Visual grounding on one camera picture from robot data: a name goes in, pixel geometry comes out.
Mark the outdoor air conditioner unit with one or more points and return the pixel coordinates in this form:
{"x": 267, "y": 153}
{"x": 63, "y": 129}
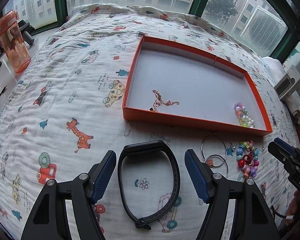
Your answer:
{"x": 263, "y": 31}

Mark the printed white quilt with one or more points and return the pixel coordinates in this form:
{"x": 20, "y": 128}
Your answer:
{"x": 59, "y": 105}

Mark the folded white towel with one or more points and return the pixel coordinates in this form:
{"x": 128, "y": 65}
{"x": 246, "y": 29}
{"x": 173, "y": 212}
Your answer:
{"x": 277, "y": 71}

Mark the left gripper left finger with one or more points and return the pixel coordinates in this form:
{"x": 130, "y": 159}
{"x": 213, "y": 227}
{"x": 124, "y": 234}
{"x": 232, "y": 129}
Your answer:
{"x": 48, "y": 218}

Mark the black wrist band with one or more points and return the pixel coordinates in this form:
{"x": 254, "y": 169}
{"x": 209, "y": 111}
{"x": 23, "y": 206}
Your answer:
{"x": 149, "y": 183}

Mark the green window frame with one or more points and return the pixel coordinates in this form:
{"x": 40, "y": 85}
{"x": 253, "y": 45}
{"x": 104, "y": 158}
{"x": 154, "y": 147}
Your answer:
{"x": 62, "y": 2}

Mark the white product box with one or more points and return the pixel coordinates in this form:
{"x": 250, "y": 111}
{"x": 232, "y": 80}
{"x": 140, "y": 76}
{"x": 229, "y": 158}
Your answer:
{"x": 288, "y": 84}

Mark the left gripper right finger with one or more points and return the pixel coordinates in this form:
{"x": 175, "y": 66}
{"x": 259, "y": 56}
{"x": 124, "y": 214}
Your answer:
{"x": 252, "y": 216}

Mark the large silver hoop earring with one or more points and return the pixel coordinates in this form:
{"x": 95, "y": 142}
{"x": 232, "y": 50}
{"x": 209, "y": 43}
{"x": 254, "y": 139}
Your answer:
{"x": 213, "y": 147}

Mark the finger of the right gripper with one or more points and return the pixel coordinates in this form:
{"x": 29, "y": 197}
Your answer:
{"x": 285, "y": 146}
{"x": 283, "y": 156}

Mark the orange water bottle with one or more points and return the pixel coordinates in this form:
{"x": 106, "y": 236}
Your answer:
{"x": 13, "y": 43}

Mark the orange shallow tray box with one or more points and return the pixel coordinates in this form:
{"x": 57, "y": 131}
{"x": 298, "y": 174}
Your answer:
{"x": 174, "y": 84}

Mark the black handheld device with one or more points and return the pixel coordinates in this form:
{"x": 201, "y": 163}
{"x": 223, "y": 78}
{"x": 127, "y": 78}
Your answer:
{"x": 26, "y": 29}

